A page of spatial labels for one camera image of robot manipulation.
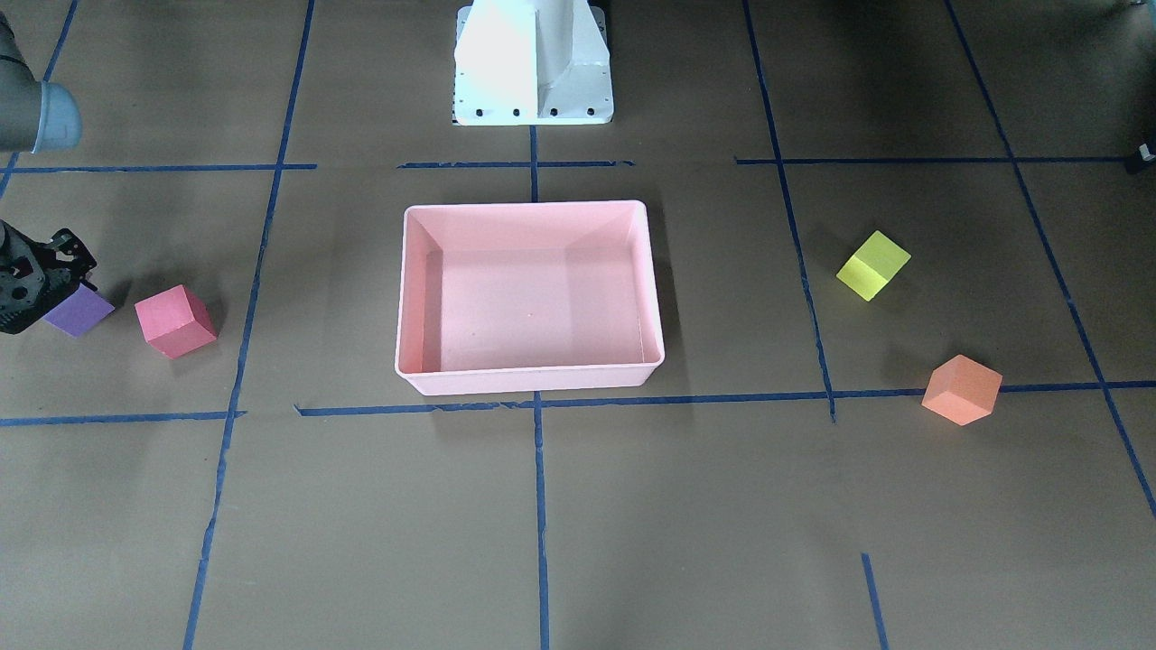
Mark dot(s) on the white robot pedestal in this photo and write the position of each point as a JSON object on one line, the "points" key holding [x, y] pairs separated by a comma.
{"points": [[532, 63]]}

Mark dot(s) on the orange foam block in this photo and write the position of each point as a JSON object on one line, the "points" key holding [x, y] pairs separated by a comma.
{"points": [[962, 390]]}

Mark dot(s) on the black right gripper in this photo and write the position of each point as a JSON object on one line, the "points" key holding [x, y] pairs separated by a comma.
{"points": [[20, 291]]}

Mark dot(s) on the purple foam block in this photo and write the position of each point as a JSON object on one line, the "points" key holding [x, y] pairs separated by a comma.
{"points": [[80, 312]]}

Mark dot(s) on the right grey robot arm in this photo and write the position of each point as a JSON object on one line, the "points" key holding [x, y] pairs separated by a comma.
{"points": [[36, 115]]}

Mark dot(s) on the pink plastic bin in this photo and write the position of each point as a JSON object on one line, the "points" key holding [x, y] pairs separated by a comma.
{"points": [[500, 298]]}

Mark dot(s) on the pink foam block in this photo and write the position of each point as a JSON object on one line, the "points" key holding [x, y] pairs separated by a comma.
{"points": [[175, 322]]}

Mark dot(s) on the yellow foam block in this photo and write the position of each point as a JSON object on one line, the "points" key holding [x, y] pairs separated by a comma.
{"points": [[873, 265]]}

